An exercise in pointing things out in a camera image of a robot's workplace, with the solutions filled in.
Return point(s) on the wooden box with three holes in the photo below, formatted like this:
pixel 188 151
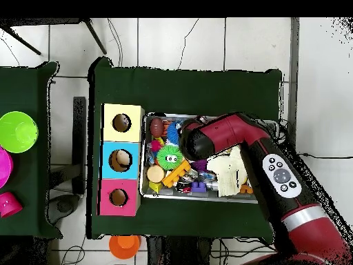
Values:
pixel 136 135

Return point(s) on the black tripod stand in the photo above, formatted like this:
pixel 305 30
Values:
pixel 95 37

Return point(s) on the orange toothed toy block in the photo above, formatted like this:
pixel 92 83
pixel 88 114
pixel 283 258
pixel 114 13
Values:
pixel 176 173

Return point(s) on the magenta plastic bowl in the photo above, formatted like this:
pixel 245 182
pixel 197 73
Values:
pixel 5 168

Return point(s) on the black flat stand bar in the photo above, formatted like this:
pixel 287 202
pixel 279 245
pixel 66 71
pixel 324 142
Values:
pixel 79 138

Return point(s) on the pink-red plastic cup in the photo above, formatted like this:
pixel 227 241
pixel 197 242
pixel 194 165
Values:
pixel 9 204

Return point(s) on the orange plastic cup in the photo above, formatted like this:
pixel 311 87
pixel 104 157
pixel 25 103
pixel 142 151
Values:
pixel 124 247

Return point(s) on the clear mesh bin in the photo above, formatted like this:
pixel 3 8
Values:
pixel 204 195

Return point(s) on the grey round stand base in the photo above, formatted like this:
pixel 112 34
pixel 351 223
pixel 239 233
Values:
pixel 64 205

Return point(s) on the brown toy football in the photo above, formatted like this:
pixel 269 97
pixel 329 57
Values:
pixel 156 127

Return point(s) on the blue spiky toy with eyes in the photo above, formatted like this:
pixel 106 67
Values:
pixel 172 132

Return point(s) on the green spiky toy with eyes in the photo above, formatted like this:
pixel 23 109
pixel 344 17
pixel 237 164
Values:
pixel 165 151

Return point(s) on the lime green plastic bowl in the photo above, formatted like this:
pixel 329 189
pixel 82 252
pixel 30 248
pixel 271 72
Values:
pixel 16 132

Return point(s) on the dark green table cloth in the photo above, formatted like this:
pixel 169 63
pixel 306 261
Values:
pixel 193 93
pixel 27 82

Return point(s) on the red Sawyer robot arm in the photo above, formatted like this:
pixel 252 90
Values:
pixel 234 132

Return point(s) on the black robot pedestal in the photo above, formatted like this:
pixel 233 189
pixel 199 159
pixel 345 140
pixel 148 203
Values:
pixel 176 254

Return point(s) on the cream cloth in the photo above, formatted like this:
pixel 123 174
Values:
pixel 226 171

